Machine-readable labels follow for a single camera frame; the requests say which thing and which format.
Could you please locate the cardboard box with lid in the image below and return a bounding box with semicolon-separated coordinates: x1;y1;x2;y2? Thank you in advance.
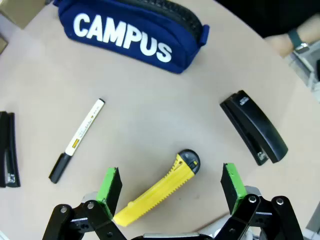
0;0;55;30
0;32;9;55

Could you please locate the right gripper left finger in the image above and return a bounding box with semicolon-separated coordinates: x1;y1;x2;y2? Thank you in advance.
42;166;133;240

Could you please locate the dark wristwatch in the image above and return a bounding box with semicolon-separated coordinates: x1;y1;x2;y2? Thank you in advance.
287;28;311;53

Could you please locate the person's left hand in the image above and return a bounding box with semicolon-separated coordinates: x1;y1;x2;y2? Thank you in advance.
264;33;295;59

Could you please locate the black stapler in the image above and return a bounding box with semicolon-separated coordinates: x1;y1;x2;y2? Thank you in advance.
0;111;22;189
219;89;289;167

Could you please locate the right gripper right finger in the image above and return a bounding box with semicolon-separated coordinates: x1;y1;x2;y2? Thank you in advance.
214;162;305;240

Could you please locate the yellow utility knife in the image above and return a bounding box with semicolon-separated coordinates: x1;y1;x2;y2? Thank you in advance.
112;149;202;228

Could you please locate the navy CAMPUS pencil case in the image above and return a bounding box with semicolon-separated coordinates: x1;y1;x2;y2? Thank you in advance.
53;0;211;75

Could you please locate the person in black cardigan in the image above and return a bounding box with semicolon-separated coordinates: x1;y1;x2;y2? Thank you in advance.
214;0;320;38

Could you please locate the white marker black cap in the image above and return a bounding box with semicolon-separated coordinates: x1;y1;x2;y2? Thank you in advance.
48;98;106;185

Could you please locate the person's left forearm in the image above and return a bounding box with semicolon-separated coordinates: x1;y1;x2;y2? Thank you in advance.
297;12;320;43

